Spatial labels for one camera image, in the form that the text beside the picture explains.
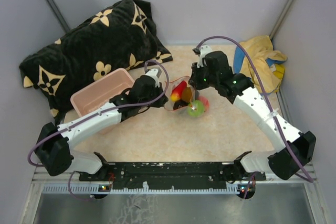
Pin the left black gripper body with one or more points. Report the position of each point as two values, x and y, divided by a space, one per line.
156 93

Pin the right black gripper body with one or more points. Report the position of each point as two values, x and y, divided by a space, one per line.
202 79

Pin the red chili pepper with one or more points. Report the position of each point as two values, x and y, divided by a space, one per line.
176 92

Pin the red yellow apple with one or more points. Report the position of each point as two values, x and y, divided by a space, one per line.
204 101

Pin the clear zip top bag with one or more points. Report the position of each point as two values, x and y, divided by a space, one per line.
171 85

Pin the light green apple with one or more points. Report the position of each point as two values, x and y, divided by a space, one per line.
195 108

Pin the pink plastic bin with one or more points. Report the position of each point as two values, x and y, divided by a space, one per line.
101 91

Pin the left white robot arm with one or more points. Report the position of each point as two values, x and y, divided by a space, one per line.
55 147

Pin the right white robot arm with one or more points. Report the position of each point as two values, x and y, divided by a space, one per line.
292 148

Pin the yellow blue crumpled cloth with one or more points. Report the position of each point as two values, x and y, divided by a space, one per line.
257 59

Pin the black floral pillow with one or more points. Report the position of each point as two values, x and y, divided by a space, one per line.
123 35

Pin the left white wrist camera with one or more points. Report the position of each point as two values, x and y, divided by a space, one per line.
154 73

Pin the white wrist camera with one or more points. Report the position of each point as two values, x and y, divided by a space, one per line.
204 50
154 73

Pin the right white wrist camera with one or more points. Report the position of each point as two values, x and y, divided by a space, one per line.
204 50

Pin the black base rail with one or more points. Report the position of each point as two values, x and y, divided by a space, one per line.
168 175

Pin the right corner frame post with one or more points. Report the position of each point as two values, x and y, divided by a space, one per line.
287 7

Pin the aluminium frame bar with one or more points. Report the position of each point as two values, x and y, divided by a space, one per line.
68 182

